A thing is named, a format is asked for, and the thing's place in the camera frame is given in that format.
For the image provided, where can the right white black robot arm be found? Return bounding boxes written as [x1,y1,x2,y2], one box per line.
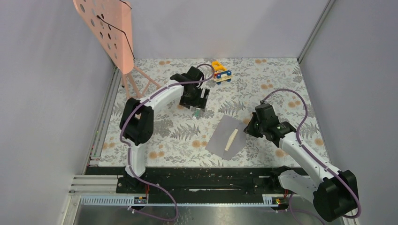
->
[244,103,360,222]

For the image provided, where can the black cord on stand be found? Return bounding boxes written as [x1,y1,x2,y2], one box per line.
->
[96,0,136,60]

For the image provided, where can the floral patterned table mat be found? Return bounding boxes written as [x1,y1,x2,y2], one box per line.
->
[98,58,328,169]

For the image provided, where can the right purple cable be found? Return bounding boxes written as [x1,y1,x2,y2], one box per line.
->
[261,89,362,225]

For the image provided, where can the beige lined letter paper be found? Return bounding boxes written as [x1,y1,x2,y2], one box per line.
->
[225,129,238,151]

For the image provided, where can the purple cable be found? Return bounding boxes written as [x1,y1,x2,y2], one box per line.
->
[261,89,362,225]
[119,63,216,222]

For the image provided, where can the grey lavender envelope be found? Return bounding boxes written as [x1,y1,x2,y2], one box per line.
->
[205,115,247,160]

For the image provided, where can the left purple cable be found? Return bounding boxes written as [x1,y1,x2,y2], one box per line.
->
[119,63,216,222]

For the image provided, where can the yellow blue toy car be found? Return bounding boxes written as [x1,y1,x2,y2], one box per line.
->
[212,61,232,85]

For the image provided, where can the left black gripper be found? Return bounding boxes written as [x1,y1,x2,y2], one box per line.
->
[181,86,209,112]

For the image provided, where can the white slotted cable duct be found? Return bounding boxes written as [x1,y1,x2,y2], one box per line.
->
[80,194,282,207]

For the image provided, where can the green white glue stick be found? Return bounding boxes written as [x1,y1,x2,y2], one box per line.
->
[192,109,200,120]

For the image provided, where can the pink perforated music stand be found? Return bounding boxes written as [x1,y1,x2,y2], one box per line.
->
[73,0,161,99]

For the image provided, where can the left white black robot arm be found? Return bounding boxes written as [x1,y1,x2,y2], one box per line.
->
[119,67,210,193]

